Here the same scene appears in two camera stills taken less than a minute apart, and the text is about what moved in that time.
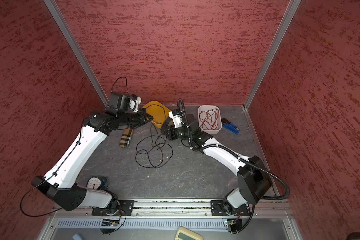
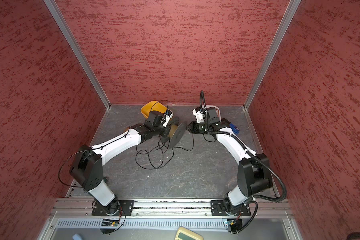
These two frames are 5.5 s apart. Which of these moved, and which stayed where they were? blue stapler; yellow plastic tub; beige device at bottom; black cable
Moved: black cable
Stayed: yellow plastic tub; beige device at bottom; blue stapler
